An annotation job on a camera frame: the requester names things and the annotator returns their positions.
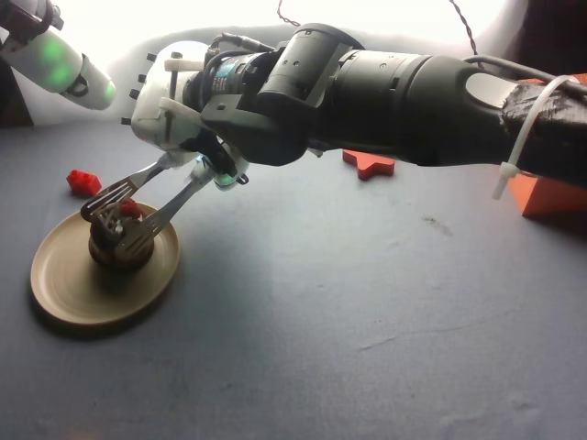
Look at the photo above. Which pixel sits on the red toy block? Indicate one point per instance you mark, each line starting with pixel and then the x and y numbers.
pixel 84 184

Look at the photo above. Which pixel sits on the beige round plate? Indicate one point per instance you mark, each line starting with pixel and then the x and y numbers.
pixel 82 293

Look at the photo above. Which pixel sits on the white backdrop cloth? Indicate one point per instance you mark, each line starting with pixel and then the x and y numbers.
pixel 137 27

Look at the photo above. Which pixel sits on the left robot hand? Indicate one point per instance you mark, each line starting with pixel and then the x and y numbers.
pixel 50 64

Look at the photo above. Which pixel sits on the orange textured box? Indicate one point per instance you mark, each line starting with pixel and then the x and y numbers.
pixel 550 194

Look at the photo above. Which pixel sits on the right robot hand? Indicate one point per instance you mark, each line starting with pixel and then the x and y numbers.
pixel 156 101

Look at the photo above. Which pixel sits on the red star block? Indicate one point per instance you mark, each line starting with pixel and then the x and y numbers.
pixel 371 167

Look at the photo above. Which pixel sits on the grey table cloth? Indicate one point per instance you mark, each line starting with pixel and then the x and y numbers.
pixel 367 321

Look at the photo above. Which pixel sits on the chocolate cupcake with strawberry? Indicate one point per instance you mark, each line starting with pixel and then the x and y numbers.
pixel 103 243

